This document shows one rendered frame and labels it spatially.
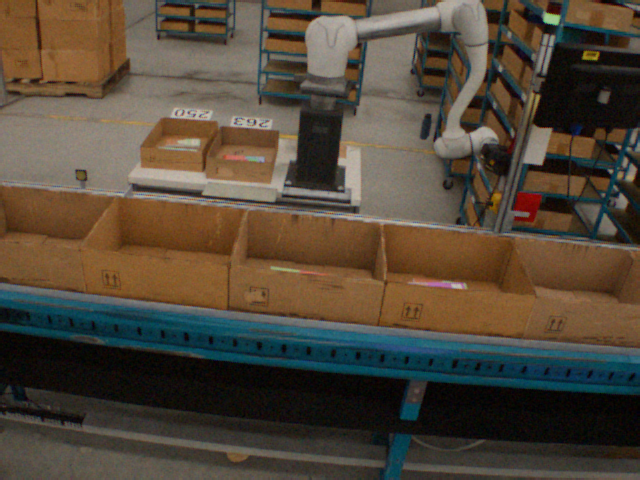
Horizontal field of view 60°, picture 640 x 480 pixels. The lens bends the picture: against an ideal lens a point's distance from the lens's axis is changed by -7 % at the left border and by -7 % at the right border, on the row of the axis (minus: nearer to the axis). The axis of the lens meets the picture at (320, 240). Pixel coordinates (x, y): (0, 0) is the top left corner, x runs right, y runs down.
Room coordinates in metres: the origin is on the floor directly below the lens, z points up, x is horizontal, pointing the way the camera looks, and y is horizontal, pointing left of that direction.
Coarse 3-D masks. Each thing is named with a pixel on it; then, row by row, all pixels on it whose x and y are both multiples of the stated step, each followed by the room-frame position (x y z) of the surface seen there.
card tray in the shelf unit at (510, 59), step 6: (504, 48) 3.39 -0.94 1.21; (510, 48) 3.39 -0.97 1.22; (516, 48) 3.40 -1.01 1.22; (504, 54) 3.36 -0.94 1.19; (510, 54) 3.24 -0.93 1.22; (504, 60) 3.34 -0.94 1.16; (510, 60) 3.21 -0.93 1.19; (516, 60) 3.10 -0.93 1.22; (510, 66) 3.19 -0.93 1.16; (516, 66) 3.08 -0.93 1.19; (522, 66) 3.00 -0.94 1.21; (516, 72) 3.06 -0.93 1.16; (522, 72) 3.00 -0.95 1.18; (522, 78) 3.00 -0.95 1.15
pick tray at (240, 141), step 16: (224, 128) 2.63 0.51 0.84; (240, 128) 2.64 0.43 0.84; (256, 128) 2.64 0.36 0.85; (224, 144) 2.62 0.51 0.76; (240, 144) 2.64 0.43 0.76; (256, 144) 2.64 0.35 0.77; (272, 144) 2.64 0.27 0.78; (208, 160) 2.26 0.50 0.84; (224, 160) 2.26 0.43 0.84; (240, 160) 2.26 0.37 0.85; (272, 160) 2.29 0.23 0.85; (208, 176) 2.26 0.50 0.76; (224, 176) 2.26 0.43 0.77; (240, 176) 2.26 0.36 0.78; (256, 176) 2.26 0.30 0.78
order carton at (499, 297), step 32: (384, 224) 1.49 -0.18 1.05; (384, 256) 1.32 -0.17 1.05; (416, 256) 1.49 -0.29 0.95; (448, 256) 1.49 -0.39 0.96; (480, 256) 1.49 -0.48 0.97; (512, 256) 1.44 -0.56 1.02; (384, 288) 1.22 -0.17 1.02; (416, 288) 1.20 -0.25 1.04; (448, 288) 1.20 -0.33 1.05; (480, 288) 1.45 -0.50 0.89; (512, 288) 1.37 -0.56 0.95; (384, 320) 1.20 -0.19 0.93; (416, 320) 1.20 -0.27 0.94; (448, 320) 1.20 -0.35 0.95; (480, 320) 1.20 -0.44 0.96; (512, 320) 1.20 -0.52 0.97
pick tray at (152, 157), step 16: (160, 128) 2.64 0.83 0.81; (176, 128) 2.68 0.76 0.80; (192, 128) 2.69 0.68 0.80; (208, 128) 2.69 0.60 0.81; (144, 144) 2.37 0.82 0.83; (160, 144) 2.56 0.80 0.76; (208, 144) 2.44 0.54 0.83; (144, 160) 2.30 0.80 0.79; (160, 160) 2.31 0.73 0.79; (176, 160) 2.31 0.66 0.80; (192, 160) 2.31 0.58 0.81
